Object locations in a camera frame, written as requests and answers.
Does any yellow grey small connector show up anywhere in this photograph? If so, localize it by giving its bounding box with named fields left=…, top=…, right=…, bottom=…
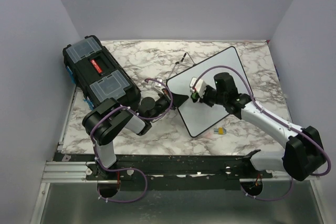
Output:
left=214, top=127, right=226, bottom=135

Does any black plastic toolbox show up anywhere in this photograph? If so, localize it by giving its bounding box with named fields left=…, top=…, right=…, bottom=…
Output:
left=62, top=35, right=141, bottom=110

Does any aluminium extrusion frame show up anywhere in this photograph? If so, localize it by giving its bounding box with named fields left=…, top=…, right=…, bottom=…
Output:
left=31, top=87, right=90, bottom=224

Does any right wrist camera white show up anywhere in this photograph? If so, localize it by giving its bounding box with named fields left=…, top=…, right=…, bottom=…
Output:
left=190, top=77, right=206, bottom=98

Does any white whiteboard black frame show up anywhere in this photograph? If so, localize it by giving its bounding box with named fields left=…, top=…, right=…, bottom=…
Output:
left=166, top=46, right=249, bottom=137

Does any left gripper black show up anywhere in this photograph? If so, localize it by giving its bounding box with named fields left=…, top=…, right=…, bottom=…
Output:
left=149, top=88, right=189, bottom=122

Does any green black whiteboard eraser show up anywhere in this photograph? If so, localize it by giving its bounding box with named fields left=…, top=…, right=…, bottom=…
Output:
left=191, top=92, right=200, bottom=103

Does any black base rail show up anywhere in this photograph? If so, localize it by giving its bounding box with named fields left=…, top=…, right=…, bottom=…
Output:
left=52, top=152, right=272, bottom=191

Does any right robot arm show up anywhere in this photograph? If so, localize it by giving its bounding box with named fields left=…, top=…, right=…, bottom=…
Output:
left=190, top=72, right=327, bottom=181

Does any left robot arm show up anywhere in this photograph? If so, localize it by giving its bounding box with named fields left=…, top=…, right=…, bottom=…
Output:
left=82, top=92, right=188, bottom=179

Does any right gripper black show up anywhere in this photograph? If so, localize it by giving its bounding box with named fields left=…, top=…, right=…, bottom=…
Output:
left=195, top=84, right=226, bottom=108

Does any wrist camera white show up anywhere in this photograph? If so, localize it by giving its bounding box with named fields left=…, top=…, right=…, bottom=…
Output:
left=151, top=78, right=164, bottom=95
left=190, top=77, right=206, bottom=98

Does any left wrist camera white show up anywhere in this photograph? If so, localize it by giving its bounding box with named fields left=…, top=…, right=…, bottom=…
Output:
left=151, top=78, right=164, bottom=95

